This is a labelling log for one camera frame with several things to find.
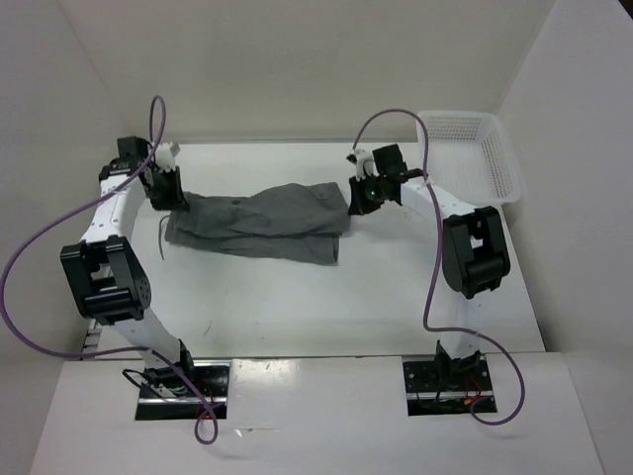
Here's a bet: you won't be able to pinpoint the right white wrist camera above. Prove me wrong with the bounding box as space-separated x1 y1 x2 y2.
346 148 375 181

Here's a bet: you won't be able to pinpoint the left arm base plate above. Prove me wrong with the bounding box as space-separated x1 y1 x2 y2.
125 359 230 422

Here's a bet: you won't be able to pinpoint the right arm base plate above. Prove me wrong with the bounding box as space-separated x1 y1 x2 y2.
402 356 497 417

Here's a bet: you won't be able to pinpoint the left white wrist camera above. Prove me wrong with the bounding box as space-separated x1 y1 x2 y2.
154 142 180 172

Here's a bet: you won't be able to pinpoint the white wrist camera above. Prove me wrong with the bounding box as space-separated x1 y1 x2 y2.
346 148 375 181
154 142 180 172

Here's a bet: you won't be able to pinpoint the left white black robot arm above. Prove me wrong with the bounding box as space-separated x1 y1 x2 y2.
60 137 198 397

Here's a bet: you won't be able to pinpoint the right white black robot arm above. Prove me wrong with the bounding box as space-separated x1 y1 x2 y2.
346 144 510 391

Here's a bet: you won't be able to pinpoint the purple cable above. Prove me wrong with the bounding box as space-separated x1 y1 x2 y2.
0 95 225 444
351 108 526 427

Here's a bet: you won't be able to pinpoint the white perforated plastic basket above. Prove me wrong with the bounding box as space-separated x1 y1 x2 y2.
416 111 522 206

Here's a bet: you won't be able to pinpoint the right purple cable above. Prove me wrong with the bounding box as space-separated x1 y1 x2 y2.
351 108 526 427

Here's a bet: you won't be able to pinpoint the grey shorts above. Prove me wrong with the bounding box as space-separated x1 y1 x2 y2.
163 182 350 266

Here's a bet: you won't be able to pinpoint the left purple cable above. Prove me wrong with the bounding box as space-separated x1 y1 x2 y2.
0 95 225 444

